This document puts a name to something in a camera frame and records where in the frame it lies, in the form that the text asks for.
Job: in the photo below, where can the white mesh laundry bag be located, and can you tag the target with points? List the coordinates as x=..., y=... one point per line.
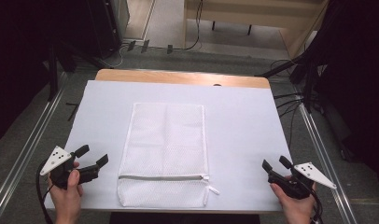
x=165, y=140

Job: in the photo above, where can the black metal stand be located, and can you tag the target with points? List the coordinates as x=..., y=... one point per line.
x=309, y=84

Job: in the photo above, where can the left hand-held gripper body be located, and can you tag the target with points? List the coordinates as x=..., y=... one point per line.
x=57, y=159

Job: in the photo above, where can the white table cover sheet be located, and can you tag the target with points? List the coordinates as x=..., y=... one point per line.
x=240, y=130

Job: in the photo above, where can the metal floor rail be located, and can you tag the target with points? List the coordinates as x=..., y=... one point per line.
x=324, y=155
x=25, y=149

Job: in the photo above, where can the person's right hand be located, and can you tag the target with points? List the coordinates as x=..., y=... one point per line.
x=298, y=210

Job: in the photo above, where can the person's left hand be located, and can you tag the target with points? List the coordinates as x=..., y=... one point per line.
x=66, y=202

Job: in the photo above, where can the dark cabinet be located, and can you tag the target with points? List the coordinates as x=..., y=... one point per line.
x=106, y=25

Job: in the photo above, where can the light wooden bench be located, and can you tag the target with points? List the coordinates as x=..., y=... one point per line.
x=296, y=18

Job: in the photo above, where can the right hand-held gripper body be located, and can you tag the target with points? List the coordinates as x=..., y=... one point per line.
x=312, y=174

